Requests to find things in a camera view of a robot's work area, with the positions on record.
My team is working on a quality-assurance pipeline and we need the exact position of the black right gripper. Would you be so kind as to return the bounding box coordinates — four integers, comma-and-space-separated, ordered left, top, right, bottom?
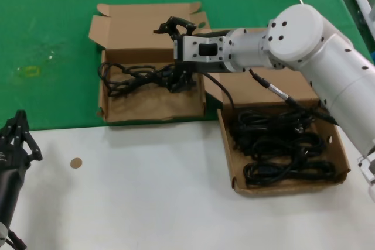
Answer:
154, 15, 235, 94

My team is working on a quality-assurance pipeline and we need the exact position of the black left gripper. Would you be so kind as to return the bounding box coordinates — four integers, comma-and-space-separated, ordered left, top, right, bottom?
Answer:
0, 110, 43, 225

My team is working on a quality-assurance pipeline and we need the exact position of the black power cord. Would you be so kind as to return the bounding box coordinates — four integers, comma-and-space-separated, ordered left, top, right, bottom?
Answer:
243, 160, 336, 187
228, 111, 317, 157
251, 132, 326, 160
98, 61, 176, 98

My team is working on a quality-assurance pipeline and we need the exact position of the open brown cardboard box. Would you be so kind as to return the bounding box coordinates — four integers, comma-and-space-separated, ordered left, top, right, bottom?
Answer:
197, 26, 352, 196
87, 0, 216, 124

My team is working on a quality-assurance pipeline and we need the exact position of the green tablecloth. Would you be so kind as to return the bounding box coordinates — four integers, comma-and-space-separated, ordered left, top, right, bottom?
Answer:
0, 0, 375, 133

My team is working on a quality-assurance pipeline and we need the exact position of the white plastic bar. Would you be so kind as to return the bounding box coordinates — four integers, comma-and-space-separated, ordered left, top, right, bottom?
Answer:
353, 0, 375, 39

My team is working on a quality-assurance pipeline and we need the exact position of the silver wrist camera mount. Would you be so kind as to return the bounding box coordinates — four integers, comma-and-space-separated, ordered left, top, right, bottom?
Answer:
173, 35, 234, 72

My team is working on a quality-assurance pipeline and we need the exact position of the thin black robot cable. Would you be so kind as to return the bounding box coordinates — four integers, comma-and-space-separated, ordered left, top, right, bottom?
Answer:
203, 73, 236, 111

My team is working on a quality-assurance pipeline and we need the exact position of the cable with metal connector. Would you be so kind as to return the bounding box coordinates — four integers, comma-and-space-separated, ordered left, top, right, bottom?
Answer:
248, 68, 339, 125

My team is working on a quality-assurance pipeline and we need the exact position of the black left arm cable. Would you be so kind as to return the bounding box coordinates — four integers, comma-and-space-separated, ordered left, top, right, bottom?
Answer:
0, 228, 27, 250

